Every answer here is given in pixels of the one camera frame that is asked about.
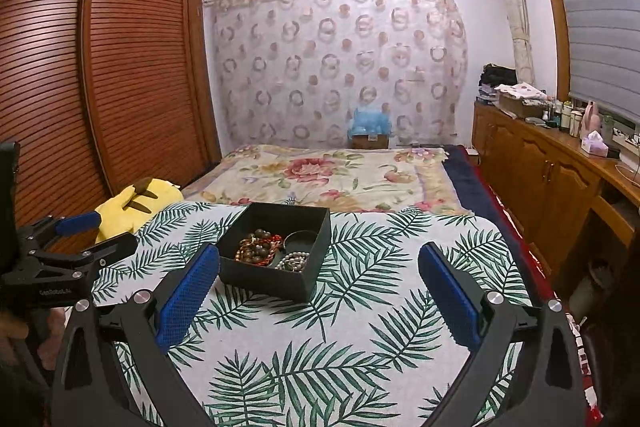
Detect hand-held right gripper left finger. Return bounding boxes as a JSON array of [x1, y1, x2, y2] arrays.
[[50, 243, 221, 427]]

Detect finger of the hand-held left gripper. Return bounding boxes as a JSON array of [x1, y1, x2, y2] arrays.
[[30, 233, 138, 280], [17, 212, 103, 254]]

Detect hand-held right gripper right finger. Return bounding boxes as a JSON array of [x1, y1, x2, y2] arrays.
[[417, 242, 586, 427]]

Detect black jewelry box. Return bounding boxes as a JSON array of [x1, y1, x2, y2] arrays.
[[216, 202, 332, 303]]

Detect brown wooden bead bracelet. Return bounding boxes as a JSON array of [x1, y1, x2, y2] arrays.
[[234, 228, 287, 265]]

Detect white pearl necklace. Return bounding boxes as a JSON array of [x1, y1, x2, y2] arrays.
[[274, 251, 312, 274]]

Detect metal bangle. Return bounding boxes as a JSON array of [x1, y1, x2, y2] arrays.
[[285, 230, 319, 254]]

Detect person's left hand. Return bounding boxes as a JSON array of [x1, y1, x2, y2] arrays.
[[0, 307, 68, 373]]

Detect yellow plush toy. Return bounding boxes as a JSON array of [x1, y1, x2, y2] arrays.
[[94, 177, 183, 244]]

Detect red printed bedsheet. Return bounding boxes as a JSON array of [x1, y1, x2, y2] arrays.
[[480, 177, 606, 427]]

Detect green leaf print blanket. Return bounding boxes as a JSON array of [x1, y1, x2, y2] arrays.
[[92, 202, 546, 427]]

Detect navy blue blanket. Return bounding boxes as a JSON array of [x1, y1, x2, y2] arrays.
[[442, 144, 506, 228]]

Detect wooden sideboard cabinet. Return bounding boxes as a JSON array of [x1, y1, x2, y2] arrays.
[[471, 101, 640, 298]]

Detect wooden slatted wardrobe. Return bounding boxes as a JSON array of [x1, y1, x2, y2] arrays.
[[0, 0, 223, 258]]

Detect floral blanket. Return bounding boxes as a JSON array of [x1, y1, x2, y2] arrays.
[[182, 144, 473, 215]]

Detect small cardboard box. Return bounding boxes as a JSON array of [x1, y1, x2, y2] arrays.
[[351, 133, 390, 150]]

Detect blue plush toy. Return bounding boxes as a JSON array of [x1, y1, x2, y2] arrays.
[[348, 104, 393, 138]]

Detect pink tissue pack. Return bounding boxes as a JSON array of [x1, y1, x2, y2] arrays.
[[580, 131, 610, 158]]

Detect row of toiletry bottles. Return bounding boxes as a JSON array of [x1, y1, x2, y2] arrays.
[[547, 96, 586, 138]]

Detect box with floral cloth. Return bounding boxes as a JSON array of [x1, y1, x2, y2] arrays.
[[495, 83, 548, 118]]

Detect pink rabbit figure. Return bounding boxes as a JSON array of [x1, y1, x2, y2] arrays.
[[580, 101, 603, 140]]

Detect pile of dark clothes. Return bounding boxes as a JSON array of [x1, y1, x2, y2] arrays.
[[477, 63, 518, 105]]

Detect white power strip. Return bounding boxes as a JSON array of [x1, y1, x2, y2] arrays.
[[607, 129, 640, 152]]

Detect tied beige curtain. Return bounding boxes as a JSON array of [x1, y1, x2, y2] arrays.
[[482, 0, 536, 88]]

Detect ring pattern curtain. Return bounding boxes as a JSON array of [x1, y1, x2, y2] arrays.
[[210, 0, 468, 148]]

